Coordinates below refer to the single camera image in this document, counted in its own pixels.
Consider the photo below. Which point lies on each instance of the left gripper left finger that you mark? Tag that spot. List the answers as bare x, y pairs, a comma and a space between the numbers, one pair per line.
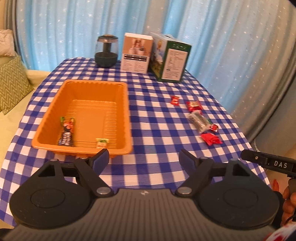
89, 171

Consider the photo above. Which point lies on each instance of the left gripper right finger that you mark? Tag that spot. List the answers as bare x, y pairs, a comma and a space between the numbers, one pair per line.
198, 169

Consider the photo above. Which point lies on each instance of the yellow green candy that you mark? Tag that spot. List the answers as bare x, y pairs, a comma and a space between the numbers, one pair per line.
102, 142

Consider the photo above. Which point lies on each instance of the red pillow snack packet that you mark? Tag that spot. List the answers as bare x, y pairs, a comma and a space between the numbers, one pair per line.
210, 139

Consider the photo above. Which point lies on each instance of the dark green nut bar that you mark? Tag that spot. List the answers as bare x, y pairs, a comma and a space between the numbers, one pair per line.
66, 137

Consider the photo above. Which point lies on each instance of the clear grey snack packet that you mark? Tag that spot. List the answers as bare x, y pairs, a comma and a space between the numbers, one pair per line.
200, 122

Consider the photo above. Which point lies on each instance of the large red gold snack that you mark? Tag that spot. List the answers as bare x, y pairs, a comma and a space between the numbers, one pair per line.
193, 106

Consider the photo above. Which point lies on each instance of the small red candy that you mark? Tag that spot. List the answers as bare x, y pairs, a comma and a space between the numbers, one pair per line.
175, 100

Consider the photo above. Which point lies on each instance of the dark red candy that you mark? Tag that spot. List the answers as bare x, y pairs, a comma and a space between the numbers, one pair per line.
214, 128

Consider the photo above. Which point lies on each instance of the person right hand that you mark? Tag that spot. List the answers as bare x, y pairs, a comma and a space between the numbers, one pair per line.
286, 211

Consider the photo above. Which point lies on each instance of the orange plastic tray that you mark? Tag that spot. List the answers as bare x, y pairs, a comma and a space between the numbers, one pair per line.
100, 110

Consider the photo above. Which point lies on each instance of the blue checkered tablecloth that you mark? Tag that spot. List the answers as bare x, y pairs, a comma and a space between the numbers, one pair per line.
159, 130

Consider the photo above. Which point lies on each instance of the grey curtain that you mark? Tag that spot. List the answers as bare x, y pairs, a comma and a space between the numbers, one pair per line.
267, 105

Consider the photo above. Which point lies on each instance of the cream sofa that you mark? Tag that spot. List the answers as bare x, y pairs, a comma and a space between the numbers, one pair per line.
10, 121

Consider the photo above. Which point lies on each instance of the green zigzag cushion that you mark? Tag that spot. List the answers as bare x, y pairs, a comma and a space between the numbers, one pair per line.
14, 84

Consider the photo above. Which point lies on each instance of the green carton box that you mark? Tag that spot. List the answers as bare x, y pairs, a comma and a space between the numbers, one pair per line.
169, 57

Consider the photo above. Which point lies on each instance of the dark glass humidifier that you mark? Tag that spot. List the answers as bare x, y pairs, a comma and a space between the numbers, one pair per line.
106, 51

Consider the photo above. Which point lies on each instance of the white humidifier box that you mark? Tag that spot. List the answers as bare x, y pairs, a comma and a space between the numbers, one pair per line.
136, 53

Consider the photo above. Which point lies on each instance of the blue star curtain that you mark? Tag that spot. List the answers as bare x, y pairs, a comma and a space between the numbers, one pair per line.
234, 43

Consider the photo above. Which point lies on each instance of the white pink cushion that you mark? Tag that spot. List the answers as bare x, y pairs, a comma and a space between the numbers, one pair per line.
7, 45

